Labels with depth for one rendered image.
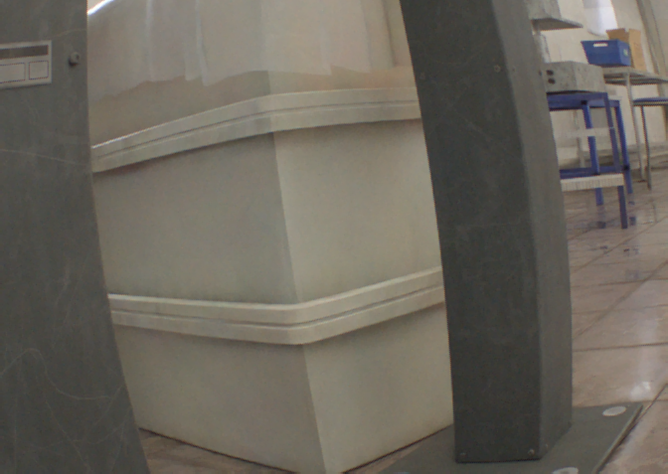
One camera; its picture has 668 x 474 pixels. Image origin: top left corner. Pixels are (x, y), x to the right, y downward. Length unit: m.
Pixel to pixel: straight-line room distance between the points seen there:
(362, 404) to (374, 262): 0.17
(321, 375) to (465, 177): 0.27
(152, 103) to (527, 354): 0.60
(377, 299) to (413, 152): 0.20
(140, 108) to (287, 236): 0.34
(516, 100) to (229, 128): 0.32
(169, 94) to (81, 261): 0.77
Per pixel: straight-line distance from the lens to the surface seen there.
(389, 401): 1.17
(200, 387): 1.25
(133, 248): 1.33
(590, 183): 3.51
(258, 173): 1.06
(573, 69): 4.91
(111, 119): 1.36
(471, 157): 0.99
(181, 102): 1.20
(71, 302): 0.46
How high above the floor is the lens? 0.38
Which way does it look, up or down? 4 degrees down
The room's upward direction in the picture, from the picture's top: 8 degrees counter-clockwise
